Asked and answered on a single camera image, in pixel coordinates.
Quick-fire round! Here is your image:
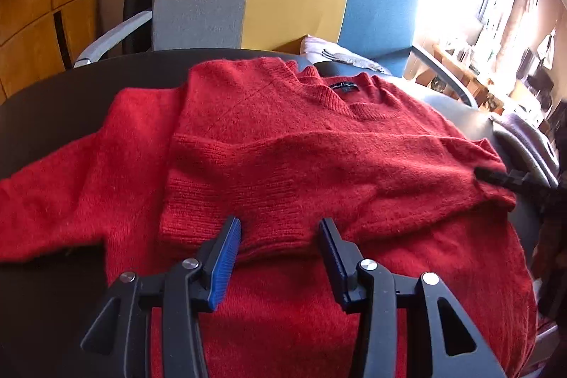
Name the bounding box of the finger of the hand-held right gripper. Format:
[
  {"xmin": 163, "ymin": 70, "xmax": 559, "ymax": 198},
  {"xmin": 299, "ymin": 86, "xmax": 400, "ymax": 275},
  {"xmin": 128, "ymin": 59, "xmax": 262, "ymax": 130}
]
[{"xmin": 473, "ymin": 166, "xmax": 556, "ymax": 206}]

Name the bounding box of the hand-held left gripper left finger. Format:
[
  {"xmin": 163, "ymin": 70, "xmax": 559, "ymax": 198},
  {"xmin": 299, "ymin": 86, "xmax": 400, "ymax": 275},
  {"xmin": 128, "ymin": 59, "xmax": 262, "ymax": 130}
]
[{"xmin": 80, "ymin": 216, "xmax": 242, "ymax": 378}]

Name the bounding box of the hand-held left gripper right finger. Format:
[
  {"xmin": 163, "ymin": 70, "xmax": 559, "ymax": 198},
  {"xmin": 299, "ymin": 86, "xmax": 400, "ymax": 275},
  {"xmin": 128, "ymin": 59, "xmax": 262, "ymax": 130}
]
[{"xmin": 318, "ymin": 217, "xmax": 508, "ymax": 378}]

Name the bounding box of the red knit sweater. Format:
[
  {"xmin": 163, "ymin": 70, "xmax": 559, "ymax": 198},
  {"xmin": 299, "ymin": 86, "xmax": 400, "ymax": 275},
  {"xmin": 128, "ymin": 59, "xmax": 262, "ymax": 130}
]
[{"xmin": 0, "ymin": 56, "xmax": 539, "ymax": 378}]

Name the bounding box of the grey cloth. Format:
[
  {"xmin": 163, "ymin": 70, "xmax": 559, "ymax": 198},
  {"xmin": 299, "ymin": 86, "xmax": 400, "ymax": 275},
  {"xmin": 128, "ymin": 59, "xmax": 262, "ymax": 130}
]
[{"xmin": 489, "ymin": 112, "xmax": 561, "ymax": 189}]

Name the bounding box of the cluttered wooden desk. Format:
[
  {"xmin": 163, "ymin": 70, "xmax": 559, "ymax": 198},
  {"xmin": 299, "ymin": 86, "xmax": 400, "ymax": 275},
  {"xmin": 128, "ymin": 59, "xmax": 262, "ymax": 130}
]
[{"xmin": 423, "ymin": 41, "xmax": 567, "ymax": 128}]

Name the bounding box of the white folded cloth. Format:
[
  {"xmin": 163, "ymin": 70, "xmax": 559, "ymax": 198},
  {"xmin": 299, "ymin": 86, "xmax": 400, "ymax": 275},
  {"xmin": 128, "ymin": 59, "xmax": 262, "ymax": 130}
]
[{"xmin": 299, "ymin": 35, "xmax": 391, "ymax": 74}]

